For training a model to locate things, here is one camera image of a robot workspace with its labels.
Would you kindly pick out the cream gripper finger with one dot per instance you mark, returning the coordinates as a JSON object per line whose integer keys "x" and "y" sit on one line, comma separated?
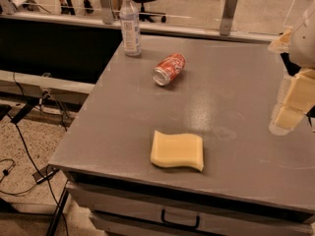
{"x": 296, "y": 97}
{"x": 281, "y": 43}

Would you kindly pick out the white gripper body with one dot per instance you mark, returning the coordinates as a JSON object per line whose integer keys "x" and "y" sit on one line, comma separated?
{"x": 303, "y": 47}

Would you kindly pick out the red coke can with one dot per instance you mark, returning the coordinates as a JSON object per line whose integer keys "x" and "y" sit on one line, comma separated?
{"x": 168, "y": 69}

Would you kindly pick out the yellow sponge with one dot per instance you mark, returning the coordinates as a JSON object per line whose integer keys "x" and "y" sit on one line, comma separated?
{"x": 179, "y": 150}

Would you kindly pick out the clear plastic water bottle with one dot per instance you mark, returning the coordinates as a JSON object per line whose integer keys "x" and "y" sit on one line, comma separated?
{"x": 130, "y": 29}

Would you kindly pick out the grey cabinet drawer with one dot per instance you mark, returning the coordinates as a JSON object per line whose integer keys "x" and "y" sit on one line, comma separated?
{"x": 123, "y": 213}

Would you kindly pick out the black power adapter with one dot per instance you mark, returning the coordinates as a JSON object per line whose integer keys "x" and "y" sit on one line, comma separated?
{"x": 44, "y": 173}

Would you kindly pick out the metal window post right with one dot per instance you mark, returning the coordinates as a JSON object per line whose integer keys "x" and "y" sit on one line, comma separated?
{"x": 227, "y": 16}

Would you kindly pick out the metal window post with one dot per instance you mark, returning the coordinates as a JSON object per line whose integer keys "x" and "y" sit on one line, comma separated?
{"x": 106, "y": 12}
{"x": 227, "y": 16}

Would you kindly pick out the black drawer handle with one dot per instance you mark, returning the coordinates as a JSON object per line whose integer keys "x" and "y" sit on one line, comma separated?
{"x": 179, "y": 221}

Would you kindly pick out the metal window post left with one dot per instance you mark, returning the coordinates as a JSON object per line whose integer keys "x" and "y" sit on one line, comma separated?
{"x": 106, "y": 12}

